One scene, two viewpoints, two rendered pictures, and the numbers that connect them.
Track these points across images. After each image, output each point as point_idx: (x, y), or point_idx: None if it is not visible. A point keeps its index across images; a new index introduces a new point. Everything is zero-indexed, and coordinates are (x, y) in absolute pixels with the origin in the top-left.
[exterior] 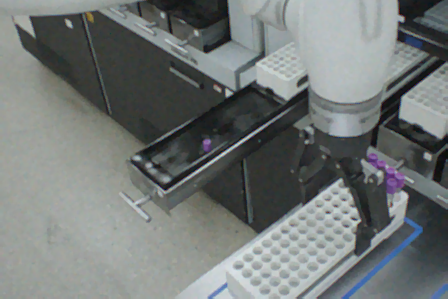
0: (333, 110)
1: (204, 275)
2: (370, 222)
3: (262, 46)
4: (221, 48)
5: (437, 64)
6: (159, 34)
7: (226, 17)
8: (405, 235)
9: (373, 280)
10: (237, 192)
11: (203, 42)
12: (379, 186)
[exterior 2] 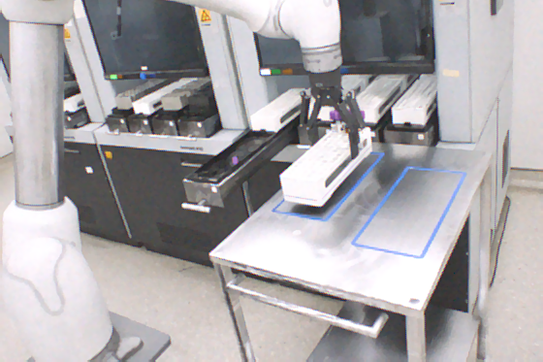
0: (319, 52)
1: (265, 204)
2: (355, 127)
3: (245, 123)
4: (217, 134)
5: None
6: (170, 140)
7: (216, 113)
8: (375, 157)
9: (367, 177)
10: None
11: (205, 130)
12: (353, 100)
